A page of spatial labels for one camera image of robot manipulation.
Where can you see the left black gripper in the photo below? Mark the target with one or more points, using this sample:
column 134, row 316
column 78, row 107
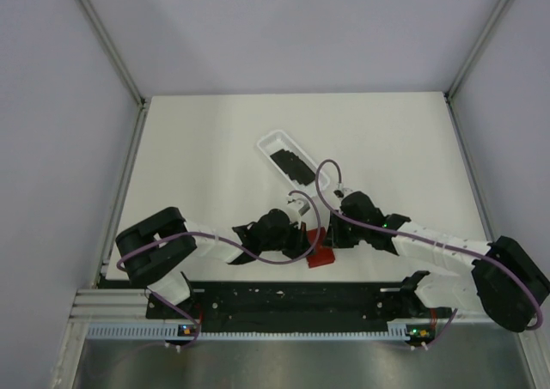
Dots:
column 301, row 240

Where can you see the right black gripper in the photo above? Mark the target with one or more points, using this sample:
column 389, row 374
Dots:
column 334, row 238

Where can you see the red leather card holder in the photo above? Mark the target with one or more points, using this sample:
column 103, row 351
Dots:
column 322, row 255

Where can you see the white plastic tray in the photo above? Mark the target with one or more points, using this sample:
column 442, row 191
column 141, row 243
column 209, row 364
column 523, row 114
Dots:
column 279, row 139

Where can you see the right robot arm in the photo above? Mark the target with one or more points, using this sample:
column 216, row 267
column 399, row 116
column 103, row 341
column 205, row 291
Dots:
column 497, row 278

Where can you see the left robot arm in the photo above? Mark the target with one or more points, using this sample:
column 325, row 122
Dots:
column 153, row 252

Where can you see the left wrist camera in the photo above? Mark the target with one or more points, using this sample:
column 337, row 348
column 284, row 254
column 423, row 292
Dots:
column 297, row 208

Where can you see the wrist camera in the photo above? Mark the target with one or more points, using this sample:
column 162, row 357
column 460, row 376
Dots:
column 297, row 208
column 341, row 191

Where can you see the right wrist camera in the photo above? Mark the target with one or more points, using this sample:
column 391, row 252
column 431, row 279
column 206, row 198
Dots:
column 341, row 191

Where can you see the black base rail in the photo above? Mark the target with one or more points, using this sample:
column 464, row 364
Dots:
column 299, row 307

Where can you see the white cable duct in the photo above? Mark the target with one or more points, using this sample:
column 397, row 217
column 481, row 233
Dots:
column 180, row 332

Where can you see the left aluminium frame post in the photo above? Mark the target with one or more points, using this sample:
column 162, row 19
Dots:
column 110, row 49

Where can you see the aluminium frame post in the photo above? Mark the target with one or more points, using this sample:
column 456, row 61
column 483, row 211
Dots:
column 482, row 40
column 110, row 49

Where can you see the right aluminium frame post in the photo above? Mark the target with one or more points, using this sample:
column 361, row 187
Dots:
column 482, row 40

